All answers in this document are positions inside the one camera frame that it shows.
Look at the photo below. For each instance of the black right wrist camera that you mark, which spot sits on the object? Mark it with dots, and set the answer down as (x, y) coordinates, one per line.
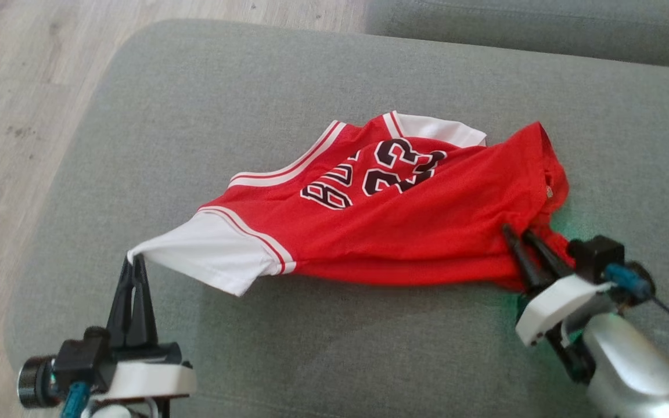
(596, 255)

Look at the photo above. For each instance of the small grey sofa seat cushion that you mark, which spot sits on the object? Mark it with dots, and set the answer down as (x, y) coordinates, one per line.
(543, 29)

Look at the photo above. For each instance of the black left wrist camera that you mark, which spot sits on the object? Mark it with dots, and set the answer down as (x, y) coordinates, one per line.
(73, 363)

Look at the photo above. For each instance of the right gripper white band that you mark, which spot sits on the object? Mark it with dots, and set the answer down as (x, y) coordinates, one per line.
(555, 305)

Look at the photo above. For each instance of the large grey sofa seat cushion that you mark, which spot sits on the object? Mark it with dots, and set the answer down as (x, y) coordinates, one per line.
(311, 75)

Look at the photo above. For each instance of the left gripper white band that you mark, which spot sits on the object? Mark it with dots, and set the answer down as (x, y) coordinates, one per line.
(148, 380)

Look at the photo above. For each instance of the red jersey with white sleeves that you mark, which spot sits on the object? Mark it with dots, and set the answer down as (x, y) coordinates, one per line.
(416, 220)

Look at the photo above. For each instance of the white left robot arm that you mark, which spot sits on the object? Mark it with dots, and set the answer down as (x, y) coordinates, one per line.
(114, 411)

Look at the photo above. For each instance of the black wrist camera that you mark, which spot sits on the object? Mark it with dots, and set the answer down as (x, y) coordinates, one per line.
(596, 255)
(73, 363)

